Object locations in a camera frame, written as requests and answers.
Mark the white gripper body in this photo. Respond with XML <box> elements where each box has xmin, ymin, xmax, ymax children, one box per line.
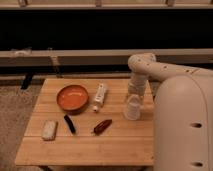
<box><xmin>128</xmin><ymin>72</ymin><xmax>148</xmax><ymax>96</ymax></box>

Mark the white tape on rail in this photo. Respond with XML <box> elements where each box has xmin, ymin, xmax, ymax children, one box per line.
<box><xmin>12</xmin><ymin>48</ymin><xmax>32</xmax><ymax>57</ymax></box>

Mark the white tube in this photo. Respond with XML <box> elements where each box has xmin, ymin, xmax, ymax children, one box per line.
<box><xmin>93</xmin><ymin>83</ymin><xmax>108</xmax><ymax>112</ymax></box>

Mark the brown red pepper toy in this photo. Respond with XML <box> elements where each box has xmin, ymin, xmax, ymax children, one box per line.
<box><xmin>93</xmin><ymin>119</ymin><xmax>112</xmax><ymax>135</ymax></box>

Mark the wooden table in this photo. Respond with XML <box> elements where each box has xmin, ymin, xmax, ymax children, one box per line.
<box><xmin>15</xmin><ymin>79</ymin><xmax>153</xmax><ymax>166</ymax></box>

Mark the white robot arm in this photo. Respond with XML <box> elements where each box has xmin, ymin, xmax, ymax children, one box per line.
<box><xmin>128</xmin><ymin>53</ymin><xmax>213</xmax><ymax>171</ymax></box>

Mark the orange bowl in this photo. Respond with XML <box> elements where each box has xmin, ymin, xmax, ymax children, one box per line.
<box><xmin>57</xmin><ymin>85</ymin><xmax>89</xmax><ymax>111</ymax></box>

